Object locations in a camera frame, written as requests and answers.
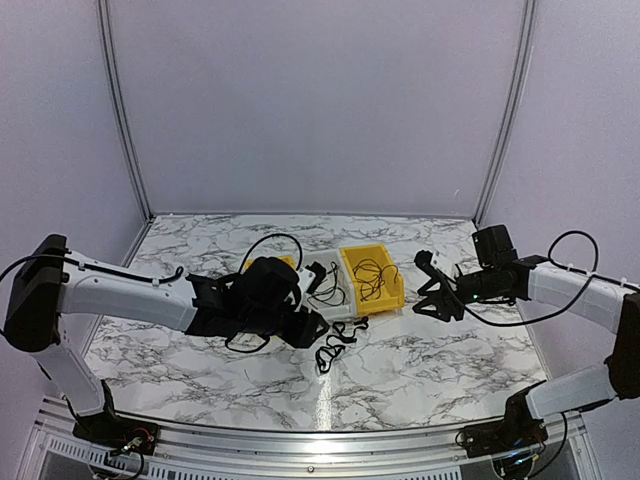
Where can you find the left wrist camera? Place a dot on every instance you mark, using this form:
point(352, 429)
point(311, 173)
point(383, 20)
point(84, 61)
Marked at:
point(310, 277)

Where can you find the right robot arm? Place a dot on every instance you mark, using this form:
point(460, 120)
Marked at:
point(603, 301)

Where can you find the corner post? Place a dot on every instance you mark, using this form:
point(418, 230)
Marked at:
point(106, 33)
point(515, 91)

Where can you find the left corner post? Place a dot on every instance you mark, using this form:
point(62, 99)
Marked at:
point(106, 33)

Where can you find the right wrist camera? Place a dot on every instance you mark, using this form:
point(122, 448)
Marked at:
point(434, 264)

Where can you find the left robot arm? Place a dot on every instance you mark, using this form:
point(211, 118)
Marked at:
point(55, 281)

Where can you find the right yellow plastic bin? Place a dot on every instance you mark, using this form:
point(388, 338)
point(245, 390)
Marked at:
point(376, 279)

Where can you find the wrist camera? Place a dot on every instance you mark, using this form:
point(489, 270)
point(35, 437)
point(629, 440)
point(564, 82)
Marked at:
point(434, 264)
point(310, 277)

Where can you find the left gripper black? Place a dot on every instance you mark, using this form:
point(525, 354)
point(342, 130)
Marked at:
point(303, 335)

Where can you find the white translucent plastic bin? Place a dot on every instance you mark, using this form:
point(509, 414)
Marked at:
point(334, 299)

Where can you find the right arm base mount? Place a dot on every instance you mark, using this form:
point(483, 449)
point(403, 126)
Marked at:
point(517, 429)

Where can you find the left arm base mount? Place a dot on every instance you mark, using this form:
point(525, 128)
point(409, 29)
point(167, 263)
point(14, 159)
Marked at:
point(109, 429)

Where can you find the right corner post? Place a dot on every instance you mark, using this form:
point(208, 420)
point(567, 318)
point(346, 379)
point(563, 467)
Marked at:
point(515, 91)

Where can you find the aluminium frame rail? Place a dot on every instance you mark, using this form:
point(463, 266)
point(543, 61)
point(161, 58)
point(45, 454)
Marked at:
point(192, 451)

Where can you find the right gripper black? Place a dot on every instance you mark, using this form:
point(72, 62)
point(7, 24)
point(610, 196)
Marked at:
point(443, 306)

